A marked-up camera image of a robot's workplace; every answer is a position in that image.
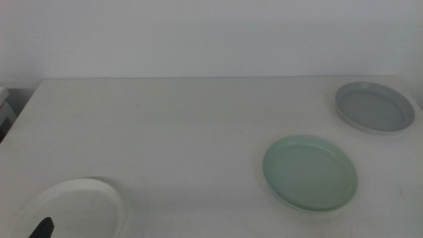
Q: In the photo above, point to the grey shallow bowl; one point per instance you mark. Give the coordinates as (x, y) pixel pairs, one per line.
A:
(375, 107)

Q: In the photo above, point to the pale green shallow bowl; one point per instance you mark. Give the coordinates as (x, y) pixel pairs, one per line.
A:
(309, 173)

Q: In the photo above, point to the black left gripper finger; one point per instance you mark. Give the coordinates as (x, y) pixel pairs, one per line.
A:
(44, 228)

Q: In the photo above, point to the white shallow bowl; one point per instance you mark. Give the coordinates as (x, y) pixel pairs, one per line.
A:
(76, 208)

